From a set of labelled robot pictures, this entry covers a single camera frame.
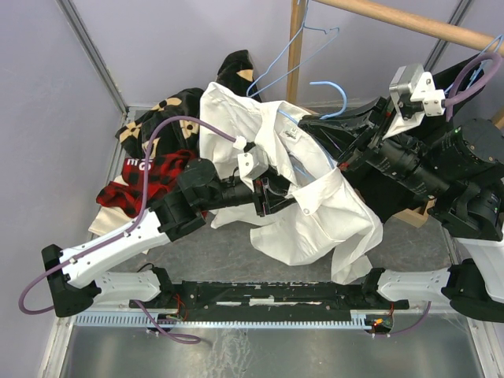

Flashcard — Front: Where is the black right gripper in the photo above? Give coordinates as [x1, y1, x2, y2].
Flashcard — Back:
[301, 94, 454, 200]

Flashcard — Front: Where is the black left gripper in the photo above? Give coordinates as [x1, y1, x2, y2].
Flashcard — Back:
[198, 163, 306, 218]

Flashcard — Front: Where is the white dress shirt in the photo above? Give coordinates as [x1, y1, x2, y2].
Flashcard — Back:
[200, 82, 383, 284]

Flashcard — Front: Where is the black button shirt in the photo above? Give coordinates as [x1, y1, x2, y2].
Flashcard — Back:
[343, 55, 483, 224]

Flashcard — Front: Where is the red black plaid shirt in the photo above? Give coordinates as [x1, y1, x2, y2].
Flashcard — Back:
[96, 150, 197, 218]

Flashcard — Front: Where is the light blue hanger with shirt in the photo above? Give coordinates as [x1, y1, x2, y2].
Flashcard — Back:
[469, 34, 503, 83]

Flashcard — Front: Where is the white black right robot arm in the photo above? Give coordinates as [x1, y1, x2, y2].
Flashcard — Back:
[299, 98, 503, 323]

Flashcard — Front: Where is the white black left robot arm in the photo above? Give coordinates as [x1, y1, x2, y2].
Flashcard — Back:
[42, 159, 294, 317]

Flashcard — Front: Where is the wooden clothes rack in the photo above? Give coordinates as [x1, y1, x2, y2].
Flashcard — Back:
[285, 0, 504, 228]

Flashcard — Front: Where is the black beige patterned fleece blanket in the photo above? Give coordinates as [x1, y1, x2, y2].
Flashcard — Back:
[114, 49, 263, 158]

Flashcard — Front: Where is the cream folded cloth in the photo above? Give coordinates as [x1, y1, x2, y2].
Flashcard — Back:
[88, 207, 133, 236]

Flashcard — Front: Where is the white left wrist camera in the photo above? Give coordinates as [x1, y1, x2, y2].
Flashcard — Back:
[233, 136, 269, 189]

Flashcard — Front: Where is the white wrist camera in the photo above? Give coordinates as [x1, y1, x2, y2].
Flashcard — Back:
[233, 136, 269, 189]
[389, 64, 446, 126]

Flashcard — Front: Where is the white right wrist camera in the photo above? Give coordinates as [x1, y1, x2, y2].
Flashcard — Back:
[389, 64, 446, 126]

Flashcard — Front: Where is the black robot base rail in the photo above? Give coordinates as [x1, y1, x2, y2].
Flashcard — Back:
[129, 268, 410, 331]

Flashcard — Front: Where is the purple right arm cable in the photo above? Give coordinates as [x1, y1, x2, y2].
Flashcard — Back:
[444, 51, 504, 123]

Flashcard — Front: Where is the aluminium frame rail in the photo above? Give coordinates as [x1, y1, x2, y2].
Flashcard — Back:
[56, 0, 129, 114]

